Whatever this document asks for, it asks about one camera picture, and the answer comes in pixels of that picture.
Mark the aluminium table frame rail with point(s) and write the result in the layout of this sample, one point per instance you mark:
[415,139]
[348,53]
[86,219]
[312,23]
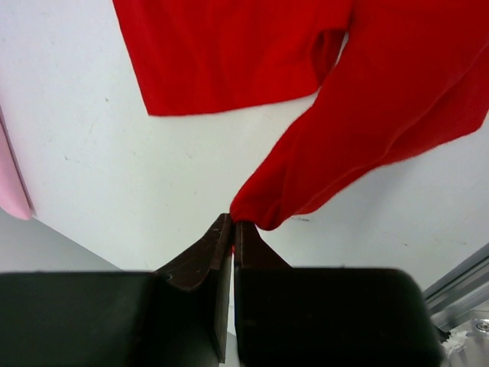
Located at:
[458,303]

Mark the pink t-shirt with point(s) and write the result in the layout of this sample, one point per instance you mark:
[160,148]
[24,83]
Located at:
[14,198]

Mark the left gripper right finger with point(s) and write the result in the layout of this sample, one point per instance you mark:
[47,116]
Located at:
[286,316]

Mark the red t-shirt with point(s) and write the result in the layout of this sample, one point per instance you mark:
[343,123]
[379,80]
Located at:
[392,80]

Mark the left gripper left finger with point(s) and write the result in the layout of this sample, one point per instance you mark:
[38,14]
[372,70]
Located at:
[174,316]

